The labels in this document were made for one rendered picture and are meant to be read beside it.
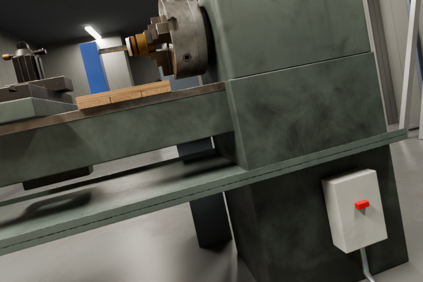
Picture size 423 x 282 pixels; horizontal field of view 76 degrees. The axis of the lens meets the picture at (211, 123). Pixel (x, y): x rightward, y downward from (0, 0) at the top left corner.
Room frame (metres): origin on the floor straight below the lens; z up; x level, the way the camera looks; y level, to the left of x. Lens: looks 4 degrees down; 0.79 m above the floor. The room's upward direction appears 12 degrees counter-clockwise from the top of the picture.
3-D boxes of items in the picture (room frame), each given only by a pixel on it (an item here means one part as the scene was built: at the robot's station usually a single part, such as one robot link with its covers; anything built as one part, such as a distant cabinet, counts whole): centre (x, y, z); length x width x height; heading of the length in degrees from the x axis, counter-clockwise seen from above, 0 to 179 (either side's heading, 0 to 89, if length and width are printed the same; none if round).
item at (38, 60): (1.07, 0.65, 1.07); 0.07 x 0.07 x 0.10; 12
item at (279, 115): (1.22, -0.33, 0.43); 0.60 x 0.48 x 0.86; 102
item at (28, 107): (1.02, 0.69, 0.89); 0.53 x 0.30 x 0.06; 12
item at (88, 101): (1.07, 0.29, 0.88); 0.36 x 0.30 x 0.04; 12
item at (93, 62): (1.05, 0.39, 1.00); 0.08 x 0.06 x 0.23; 12
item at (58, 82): (1.08, 0.63, 1.00); 0.20 x 0.10 x 0.05; 102
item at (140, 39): (1.09, 0.20, 1.08); 0.09 x 0.09 x 0.09; 12
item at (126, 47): (1.06, 0.31, 1.08); 0.13 x 0.07 x 0.07; 102
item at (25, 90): (1.01, 0.64, 0.95); 0.43 x 0.18 x 0.04; 12
